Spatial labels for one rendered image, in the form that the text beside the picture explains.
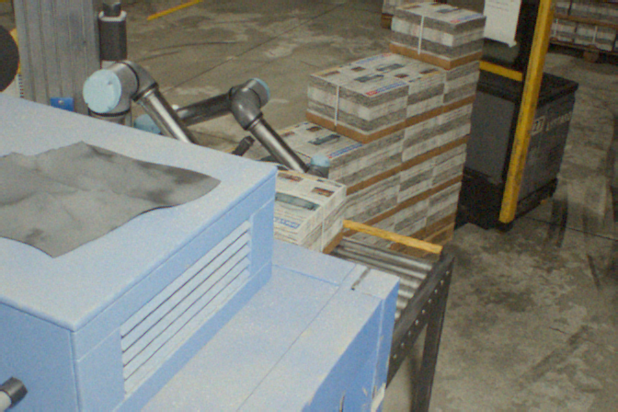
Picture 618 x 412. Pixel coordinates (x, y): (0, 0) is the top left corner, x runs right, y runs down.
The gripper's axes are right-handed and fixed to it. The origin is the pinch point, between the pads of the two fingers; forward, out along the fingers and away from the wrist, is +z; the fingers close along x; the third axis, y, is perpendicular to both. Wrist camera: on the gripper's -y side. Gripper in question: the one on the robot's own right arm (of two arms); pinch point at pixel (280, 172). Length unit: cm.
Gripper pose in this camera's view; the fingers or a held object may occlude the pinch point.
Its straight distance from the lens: 232.6
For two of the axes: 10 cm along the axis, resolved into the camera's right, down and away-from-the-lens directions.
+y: -1.1, 9.3, 3.5
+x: -3.2, 3.0, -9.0
